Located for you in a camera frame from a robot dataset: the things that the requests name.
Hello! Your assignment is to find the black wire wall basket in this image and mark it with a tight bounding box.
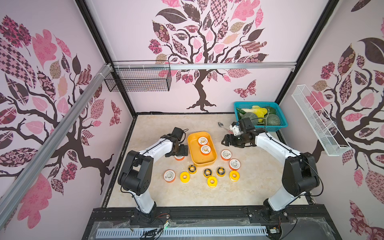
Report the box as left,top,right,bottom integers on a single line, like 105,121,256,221
105,60,172,93

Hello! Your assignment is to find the aluminium rail left wall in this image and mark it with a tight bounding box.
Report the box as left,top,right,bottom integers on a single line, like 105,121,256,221
1,64,113,229

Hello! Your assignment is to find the white slotted cable duct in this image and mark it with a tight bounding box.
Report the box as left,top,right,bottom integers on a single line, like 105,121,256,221
95,226,268,240

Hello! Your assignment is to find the yellow tape roll centre front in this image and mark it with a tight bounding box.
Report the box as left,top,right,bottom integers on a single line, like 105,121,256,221
207,176,218,188

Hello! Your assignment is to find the green melon left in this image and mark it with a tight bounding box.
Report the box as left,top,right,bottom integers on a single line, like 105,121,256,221
241,113,259,125

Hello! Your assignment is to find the black yellow tape roll right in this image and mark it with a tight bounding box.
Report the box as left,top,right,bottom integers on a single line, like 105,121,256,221
216,167,226,177

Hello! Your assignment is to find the yellow toy corn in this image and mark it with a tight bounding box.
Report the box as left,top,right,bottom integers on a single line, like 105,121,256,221
242,106,268,123

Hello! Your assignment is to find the spoon with pink handle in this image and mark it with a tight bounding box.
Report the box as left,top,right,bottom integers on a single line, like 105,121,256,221
218,122,233,134

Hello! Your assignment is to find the orange tape roll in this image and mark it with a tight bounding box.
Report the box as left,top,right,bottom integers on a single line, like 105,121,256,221
163,170,176,183
198,137,209,146
229,159,241,171
201,145,212,156

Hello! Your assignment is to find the black yellow tape roll centre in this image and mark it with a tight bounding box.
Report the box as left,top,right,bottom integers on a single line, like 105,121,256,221
203,168,213,179

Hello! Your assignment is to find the green melon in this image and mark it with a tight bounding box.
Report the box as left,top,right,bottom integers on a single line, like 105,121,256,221
241,113,259,125
266,114,281,126

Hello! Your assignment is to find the green melon right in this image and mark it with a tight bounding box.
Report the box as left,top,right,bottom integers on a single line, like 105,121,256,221
266,114,281,126

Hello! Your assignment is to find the orange tape roll mid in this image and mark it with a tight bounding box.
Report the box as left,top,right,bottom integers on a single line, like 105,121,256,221
221,150,233,161
175,156,185,161

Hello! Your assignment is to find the black yellow tape roll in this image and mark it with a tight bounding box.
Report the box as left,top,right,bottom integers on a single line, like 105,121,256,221
216,167,226,177
203,168,213,179
188,165,197,175

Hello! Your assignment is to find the black yellow tape roll left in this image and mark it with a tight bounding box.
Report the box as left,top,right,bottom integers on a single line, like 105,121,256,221
188,165,197,175

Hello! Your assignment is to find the yellow plastic storage box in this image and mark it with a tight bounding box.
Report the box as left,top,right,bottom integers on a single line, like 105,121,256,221
187,132,218,167

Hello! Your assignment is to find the aluminium rail wall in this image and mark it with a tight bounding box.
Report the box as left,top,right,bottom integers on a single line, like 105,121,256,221
1,64,113,229
114,61,297,71

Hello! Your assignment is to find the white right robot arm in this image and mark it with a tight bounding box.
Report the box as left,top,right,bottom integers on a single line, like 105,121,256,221
222,118,323,215

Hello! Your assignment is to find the white wire wall shelf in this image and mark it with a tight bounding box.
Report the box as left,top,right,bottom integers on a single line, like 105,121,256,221
292,85,352,157

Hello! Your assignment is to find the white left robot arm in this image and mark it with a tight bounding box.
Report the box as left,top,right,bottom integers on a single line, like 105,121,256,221
117,127,188,215

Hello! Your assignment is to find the black base frame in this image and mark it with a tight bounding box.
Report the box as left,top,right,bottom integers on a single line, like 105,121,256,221
83,205,341,240

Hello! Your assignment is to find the aluminium rail back wall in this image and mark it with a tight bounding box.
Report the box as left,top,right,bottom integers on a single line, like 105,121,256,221
114,61,297,71

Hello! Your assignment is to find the teal plastic basket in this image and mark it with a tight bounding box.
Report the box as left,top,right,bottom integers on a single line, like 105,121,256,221
234,102,288,132

